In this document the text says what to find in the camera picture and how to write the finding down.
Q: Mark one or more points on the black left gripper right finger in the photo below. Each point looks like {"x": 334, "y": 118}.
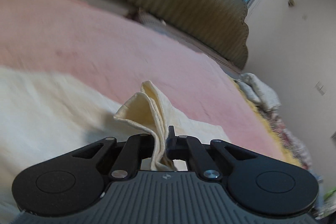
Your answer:
{"x": 194, "y": 153}

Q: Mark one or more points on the cream white pants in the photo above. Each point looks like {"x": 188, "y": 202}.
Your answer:
{"x": 45, "y": 115}

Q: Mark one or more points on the white wall switch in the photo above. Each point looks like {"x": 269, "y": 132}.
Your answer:
{"x": 320, "y": 87}

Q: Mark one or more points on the olive striped headboard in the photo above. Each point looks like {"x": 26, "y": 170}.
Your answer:
{"x": 218, "y": 24}

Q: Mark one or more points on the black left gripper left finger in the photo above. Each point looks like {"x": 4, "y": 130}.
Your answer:
{"x": 134, "y": 150}

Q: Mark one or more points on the pink bed blanket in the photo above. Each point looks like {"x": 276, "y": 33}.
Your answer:
{"x": 115, "y": 56}

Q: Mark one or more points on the crumpled patterned quilt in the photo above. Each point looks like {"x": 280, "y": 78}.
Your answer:
{"x": 266, "y": 104}

